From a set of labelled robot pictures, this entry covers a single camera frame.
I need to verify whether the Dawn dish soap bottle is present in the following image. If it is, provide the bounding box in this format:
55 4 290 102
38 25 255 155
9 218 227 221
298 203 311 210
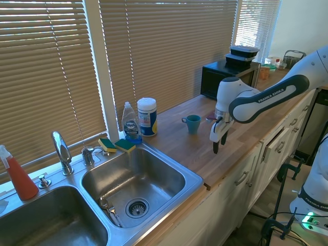
121 101 143 145

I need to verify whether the black plastic food container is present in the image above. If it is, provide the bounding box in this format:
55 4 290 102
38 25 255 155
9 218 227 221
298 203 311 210
224 53 255 69
229 45 260 58

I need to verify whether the chrome kitchen faucet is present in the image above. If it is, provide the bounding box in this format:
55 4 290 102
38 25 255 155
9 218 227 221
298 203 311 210
51 131 75 176

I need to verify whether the teal ceramic mug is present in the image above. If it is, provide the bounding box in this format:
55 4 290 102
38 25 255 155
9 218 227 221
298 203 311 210
181 114 202 135

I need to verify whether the white kitchen cabinet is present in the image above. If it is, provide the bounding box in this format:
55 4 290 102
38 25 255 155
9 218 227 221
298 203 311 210
143 88 320 246

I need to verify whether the white wipes canister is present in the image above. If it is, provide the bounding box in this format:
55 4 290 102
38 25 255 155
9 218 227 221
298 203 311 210
136 97 158 137

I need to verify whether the black dishwasher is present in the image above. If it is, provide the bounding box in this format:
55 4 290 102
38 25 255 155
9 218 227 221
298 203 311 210
303 88 328 165

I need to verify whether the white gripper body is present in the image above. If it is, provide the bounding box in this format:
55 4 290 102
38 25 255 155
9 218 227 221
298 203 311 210
209 114 235 144

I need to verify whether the narrow tan window blind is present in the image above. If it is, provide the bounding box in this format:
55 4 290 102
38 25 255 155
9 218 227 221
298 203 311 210
234 0 281 65

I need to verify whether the wire basket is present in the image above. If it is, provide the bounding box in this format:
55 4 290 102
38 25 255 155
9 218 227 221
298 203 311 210
282 50 307 70

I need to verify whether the red spray bottle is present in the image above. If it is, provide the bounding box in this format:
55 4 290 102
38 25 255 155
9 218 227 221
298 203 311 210
0 145 40 201

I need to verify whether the wide tan window blind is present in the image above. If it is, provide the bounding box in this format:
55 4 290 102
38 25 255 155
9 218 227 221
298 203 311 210
98 0 239 124
0 0 109 184

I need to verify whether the black microwave oven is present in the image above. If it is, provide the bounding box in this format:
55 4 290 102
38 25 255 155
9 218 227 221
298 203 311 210
200 60 262 101

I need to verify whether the stainless steel double sink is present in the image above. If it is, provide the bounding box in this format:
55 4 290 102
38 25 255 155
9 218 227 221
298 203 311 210
0 141 206 246

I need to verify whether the yellow green sponge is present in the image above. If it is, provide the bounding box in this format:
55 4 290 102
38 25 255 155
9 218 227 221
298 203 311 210
114 138 137 154
98 138 118 154

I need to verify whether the orange plastic container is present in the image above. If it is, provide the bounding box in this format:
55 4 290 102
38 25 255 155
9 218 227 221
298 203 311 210
259 65 271 80

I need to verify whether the black clamp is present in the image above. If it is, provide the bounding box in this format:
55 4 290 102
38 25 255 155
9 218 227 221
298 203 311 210
276 158 311 183
261 207 298 243

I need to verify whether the metal fork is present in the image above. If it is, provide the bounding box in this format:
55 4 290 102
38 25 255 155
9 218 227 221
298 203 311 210
106 206 122 228

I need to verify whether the chrome sink knob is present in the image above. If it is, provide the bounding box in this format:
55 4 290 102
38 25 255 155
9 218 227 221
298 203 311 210
38 174 52 189

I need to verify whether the metal drain strainer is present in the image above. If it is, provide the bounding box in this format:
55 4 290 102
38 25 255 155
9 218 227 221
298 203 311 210
125 197 150 219

